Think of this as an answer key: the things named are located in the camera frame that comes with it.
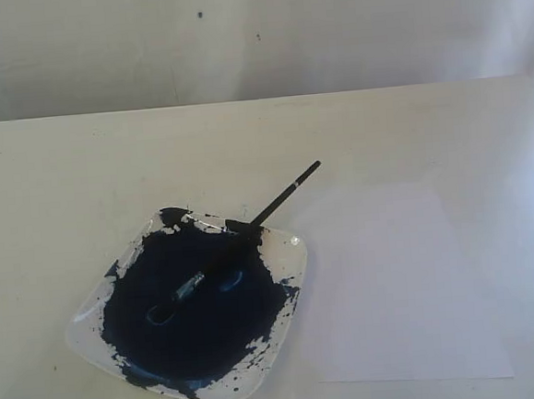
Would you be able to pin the white square paint plate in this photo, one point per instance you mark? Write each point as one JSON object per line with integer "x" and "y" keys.
{"x": 222, "y": 342}

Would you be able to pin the white paper sheet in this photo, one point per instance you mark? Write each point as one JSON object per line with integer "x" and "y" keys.
{"x": 388, "y": 295}

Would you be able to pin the black paintbrush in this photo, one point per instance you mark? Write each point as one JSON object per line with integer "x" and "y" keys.
{"x": 162, "y": 312}

